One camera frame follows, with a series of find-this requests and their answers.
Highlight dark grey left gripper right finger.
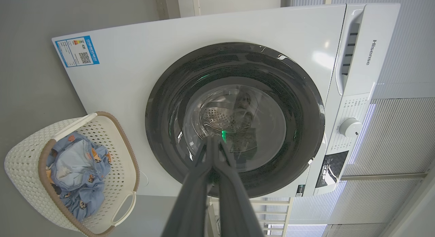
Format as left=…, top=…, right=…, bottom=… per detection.
left=214, top=138, right=265, bottom=237

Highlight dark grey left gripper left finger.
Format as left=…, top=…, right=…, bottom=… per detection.
left=161, top=136, right=215, bottom=237

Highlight blue bear-print elastic-waist pants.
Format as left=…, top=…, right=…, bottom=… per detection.
left=59, top=131, right=112, bottom=221

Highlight black washing machine door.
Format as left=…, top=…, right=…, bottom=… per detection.
left=145, top=42, right=325, bottom=198

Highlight blue shirt large orange cartoon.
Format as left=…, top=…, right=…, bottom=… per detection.
left=46, top=137, right=94, bottom=197

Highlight black washing machine display panel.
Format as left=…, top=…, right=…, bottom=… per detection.
left=315, top=151, right=349, bottom=188

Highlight white washing machine dial knob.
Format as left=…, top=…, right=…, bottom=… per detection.
left=339, top=118, right=363, bottom=138

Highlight white Hisense washing machine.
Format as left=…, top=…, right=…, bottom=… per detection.
left=52, top=3, right=401, bottom=198

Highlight white slatted rack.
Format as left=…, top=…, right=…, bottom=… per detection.
left=207, top=196, right=293, bottom=237

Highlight cream perforated laundry basket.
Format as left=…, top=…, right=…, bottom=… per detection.
left=4, top=112, right=140, bottom=237

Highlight blue energy label sticker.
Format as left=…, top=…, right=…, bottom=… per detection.
left=55, top=35, right=100, bottom=68

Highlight white detergent drawer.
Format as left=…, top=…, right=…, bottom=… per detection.
left=335, top=4, right=401, bottom=96

